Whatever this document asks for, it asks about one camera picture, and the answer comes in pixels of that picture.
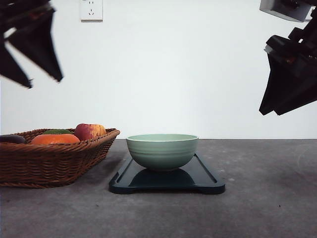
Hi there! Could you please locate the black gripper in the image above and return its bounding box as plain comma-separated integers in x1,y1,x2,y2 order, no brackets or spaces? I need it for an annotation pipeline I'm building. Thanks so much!
0,0,63,89
259,9,317,116

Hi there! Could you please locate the green ceramic bowl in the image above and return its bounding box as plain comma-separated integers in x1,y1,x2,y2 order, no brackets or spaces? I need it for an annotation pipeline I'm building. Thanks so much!
126,134,199,170

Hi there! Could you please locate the brown wicker basket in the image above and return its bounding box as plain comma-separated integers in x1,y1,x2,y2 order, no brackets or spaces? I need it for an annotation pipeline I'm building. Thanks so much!
0,128,120,188

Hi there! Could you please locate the green lime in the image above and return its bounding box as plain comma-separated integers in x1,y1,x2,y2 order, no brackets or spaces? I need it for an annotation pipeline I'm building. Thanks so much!
43,129,73,134

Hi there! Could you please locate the orange tangerine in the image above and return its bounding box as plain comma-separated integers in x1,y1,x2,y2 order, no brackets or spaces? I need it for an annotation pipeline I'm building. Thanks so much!
31,134,80,144

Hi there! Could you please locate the red yellow apple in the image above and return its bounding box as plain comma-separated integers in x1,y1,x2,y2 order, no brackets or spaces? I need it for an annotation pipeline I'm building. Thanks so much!
74,123,106,140

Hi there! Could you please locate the dark blue rectangular tray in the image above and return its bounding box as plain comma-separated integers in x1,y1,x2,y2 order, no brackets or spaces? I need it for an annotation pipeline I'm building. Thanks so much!
109,154,226,194

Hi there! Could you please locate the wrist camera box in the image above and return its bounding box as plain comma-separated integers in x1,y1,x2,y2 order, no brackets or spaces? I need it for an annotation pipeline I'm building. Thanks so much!
260,0,316,22

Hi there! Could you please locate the white wall socket left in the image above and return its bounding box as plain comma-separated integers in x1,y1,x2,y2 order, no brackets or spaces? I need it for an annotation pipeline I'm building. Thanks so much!
79,0,104,23

